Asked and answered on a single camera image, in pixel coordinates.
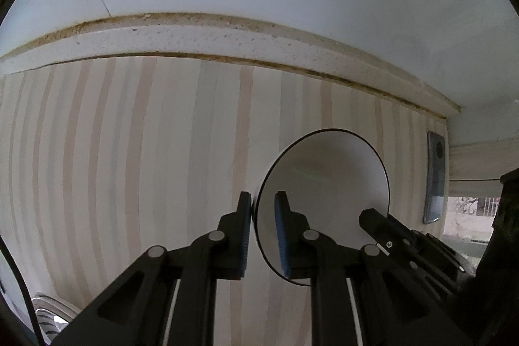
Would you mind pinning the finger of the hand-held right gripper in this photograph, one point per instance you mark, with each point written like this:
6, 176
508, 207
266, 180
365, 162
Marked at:
377, 226
442, 252

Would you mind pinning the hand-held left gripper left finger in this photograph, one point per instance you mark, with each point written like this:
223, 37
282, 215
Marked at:
244, 236

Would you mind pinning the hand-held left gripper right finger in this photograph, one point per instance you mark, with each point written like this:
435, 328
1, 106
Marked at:
282, 232

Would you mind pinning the window with grille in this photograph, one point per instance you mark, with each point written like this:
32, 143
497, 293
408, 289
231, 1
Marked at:
470, 210

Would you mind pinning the grey smartphone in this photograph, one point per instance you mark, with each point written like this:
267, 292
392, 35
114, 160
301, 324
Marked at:
436, 175

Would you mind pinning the white plate with black stripes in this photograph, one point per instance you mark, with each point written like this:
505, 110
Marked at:
52, 313

